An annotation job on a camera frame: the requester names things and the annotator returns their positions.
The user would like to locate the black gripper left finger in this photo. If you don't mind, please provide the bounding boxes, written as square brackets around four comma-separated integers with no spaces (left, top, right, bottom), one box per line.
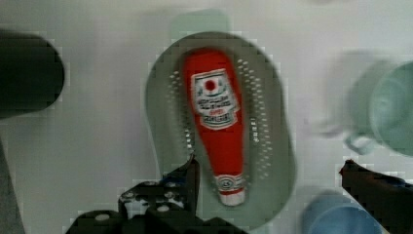
[118,154,200,228]

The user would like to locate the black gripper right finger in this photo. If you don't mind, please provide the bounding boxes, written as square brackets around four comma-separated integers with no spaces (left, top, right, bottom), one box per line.
[339,160,413,234]

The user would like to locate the red plush ketchup bottle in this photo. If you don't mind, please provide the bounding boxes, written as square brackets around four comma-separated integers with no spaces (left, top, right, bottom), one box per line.
[182,48,245,206]

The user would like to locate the green oval strainer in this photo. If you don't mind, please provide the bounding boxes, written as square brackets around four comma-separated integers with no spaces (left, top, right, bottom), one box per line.
[145,10,296,234]

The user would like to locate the blue cup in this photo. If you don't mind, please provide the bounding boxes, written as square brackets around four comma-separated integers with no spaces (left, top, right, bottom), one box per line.
[300,191,383,234]

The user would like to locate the green mug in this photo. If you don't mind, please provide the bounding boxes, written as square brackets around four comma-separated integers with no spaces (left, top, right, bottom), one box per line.
[324,52,413,157]

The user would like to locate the black cylindrical pot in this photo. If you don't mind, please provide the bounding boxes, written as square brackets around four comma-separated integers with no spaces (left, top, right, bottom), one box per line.
[0,29,65,119]

